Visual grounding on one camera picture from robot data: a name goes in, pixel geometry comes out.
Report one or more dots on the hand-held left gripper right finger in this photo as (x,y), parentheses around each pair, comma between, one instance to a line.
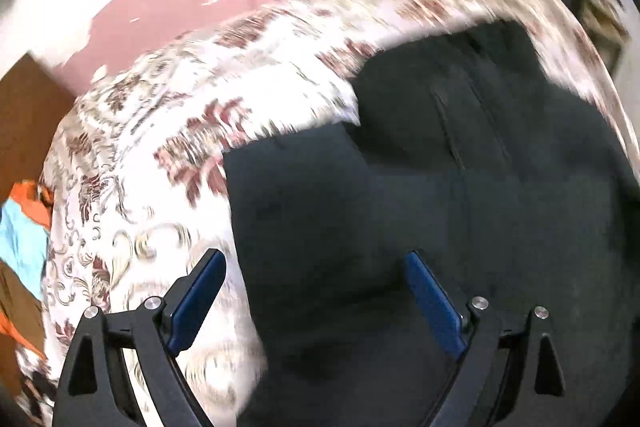
(432,302)

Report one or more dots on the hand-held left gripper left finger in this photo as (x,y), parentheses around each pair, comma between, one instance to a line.
(197,302)

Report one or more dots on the large black coat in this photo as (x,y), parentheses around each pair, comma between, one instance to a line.
(400,167)

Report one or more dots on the orange and blue clothes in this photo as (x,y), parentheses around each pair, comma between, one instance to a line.
(22,237)

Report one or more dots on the floral patterned bedspread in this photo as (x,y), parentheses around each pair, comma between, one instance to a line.
(150,157)

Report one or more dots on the brown wooden headboard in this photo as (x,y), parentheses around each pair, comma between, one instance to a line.
(25,122)

